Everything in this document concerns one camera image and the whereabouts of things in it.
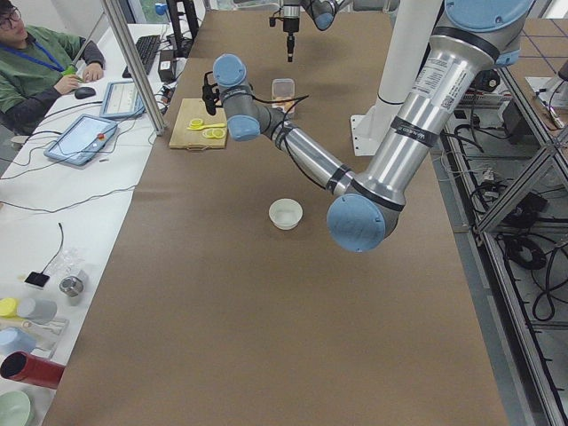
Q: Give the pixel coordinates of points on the black computer mouse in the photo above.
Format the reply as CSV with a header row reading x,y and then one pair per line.
x,y
84,93

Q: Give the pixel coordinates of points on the black power adapter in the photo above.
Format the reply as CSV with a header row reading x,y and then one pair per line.
x,y
167,69

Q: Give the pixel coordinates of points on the black keyboard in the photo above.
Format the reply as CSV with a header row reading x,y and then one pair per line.
x,y
147,47

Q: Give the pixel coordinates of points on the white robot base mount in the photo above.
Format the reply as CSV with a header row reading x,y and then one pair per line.
x,y
400,69

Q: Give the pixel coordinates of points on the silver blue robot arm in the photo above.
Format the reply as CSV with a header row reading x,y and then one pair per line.
x,y
322,14
436,50

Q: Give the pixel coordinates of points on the white bowl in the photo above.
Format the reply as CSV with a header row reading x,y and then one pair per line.
x,y
285,214

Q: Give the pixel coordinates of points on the person's hand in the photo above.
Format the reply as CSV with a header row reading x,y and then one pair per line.
x,y
93,72

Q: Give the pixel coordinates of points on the small black square device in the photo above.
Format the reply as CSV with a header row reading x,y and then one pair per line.
x,y
37,279

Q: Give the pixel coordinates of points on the person in green shirt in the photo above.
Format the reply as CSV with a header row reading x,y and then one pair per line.
x,y
38,66

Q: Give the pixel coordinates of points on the clear plastic egg box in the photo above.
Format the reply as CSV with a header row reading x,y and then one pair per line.
x,y
283,95

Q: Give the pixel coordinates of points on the aluminium frame post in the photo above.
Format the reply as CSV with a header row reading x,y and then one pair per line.
x,y
118,24

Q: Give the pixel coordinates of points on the light blue cup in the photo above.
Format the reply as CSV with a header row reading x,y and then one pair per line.
x,y
13,339

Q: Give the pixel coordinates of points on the light green bowl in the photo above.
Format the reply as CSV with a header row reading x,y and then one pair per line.
x,y
16,409

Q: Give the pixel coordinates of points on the red cylinder cup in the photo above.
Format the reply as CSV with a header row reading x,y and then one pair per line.
x,y
27,368

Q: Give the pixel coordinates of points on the bamboo cutting board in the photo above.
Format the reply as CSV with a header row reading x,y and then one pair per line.
x,y
196,130

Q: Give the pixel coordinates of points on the blue teach pendant tablet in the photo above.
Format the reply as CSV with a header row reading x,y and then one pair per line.
x,y
82,140

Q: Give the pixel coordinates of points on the yellow cup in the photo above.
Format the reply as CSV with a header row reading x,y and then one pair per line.
x,y
9,307

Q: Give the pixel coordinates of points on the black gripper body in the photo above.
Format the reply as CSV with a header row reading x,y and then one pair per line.
x,y
290,25
209,100

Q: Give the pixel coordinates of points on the grey cup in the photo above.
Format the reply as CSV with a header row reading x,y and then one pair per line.
x,y
40,311

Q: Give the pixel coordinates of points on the lemon slice toy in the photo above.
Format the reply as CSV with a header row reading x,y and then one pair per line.
x,y
196,123
214,133

